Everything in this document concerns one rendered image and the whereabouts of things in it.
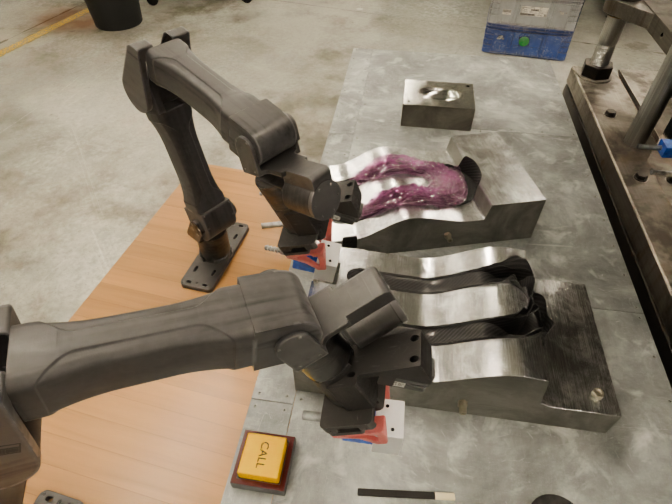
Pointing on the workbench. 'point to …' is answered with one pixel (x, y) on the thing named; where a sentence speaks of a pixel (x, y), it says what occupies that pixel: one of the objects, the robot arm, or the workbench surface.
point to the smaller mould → (438, 105)
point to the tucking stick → (406, 494)
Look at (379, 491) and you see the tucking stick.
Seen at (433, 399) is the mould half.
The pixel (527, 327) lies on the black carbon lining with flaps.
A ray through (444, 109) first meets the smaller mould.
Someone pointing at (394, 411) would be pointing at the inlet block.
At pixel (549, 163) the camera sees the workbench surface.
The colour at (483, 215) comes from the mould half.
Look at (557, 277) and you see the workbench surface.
